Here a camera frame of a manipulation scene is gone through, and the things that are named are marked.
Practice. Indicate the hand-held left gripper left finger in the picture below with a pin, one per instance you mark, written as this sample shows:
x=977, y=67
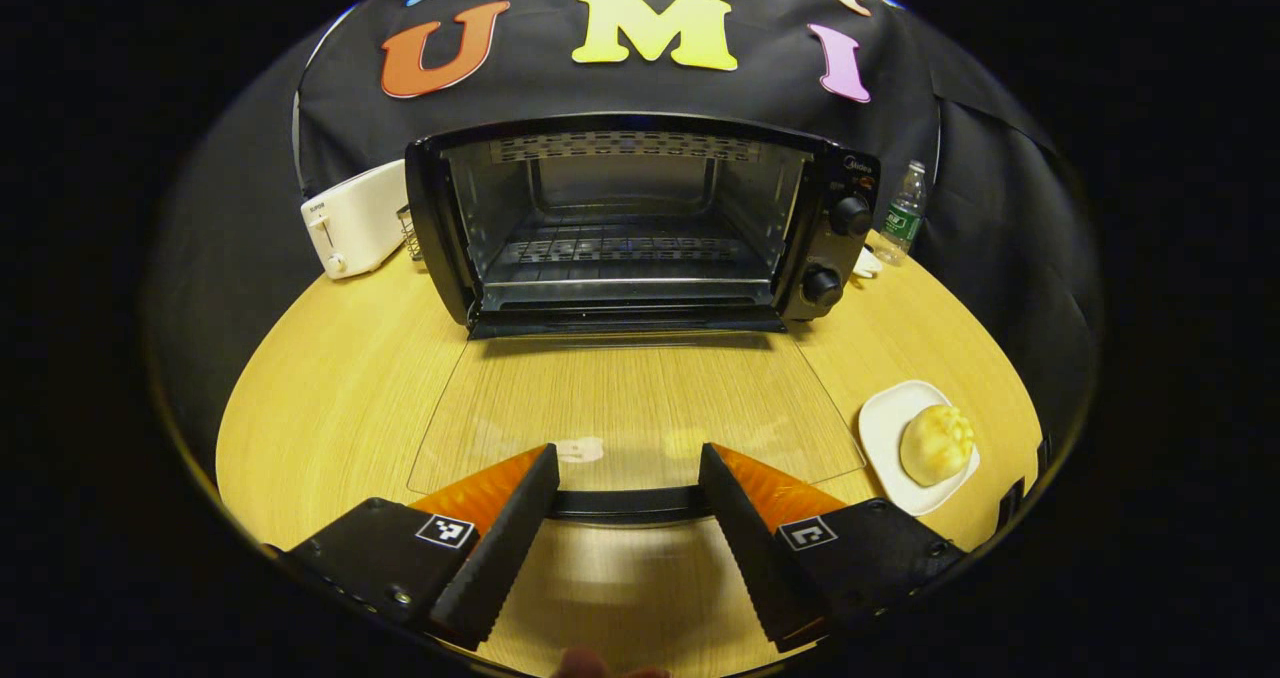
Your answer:
x=500, y=548

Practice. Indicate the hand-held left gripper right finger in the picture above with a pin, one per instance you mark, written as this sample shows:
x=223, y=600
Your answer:
x=750, y=548

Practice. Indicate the round yellow bun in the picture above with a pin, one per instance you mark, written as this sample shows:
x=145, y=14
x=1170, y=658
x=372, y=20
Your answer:
x=937, y=445

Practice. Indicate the black electric oven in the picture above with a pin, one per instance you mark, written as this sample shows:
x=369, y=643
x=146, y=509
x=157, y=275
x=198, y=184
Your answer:
x=830, y=238

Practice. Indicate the white rectangular plate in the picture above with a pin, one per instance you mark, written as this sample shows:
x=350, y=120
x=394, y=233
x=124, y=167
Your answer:
x=885, y=428

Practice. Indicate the white toaster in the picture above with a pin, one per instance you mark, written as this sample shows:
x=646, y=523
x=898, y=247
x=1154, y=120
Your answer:
x=360, y=218

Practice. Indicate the clear plastic water bottle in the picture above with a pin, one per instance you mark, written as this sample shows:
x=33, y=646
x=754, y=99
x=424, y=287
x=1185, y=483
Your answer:
x=902, y=218

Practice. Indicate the black backdrop cloth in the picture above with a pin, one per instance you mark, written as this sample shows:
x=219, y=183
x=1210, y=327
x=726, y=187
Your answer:
x=620, y=93

